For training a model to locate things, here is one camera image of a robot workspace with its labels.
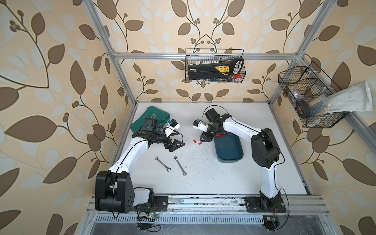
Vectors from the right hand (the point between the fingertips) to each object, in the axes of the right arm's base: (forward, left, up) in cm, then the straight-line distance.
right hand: (203, 135), depth 94 cm
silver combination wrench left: (-19, +23, -6) cm, 30 cm away
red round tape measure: (+22, -21, +29) cm, 42 cm away
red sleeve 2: (-3, +3, -5) cm, 6 cm away
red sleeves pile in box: (+2, -11, -5) cm, 12 cm away
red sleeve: (0, +6, -6) cm, 8 cm away
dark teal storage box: (-8, -15, -3) cm, 17 cm away
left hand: (-8, +14, +12) cm, 20 cm away
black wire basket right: (+11, -58, +28) cm, 65 cm away
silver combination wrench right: (-22, +13, -6) cm, 26 cm away
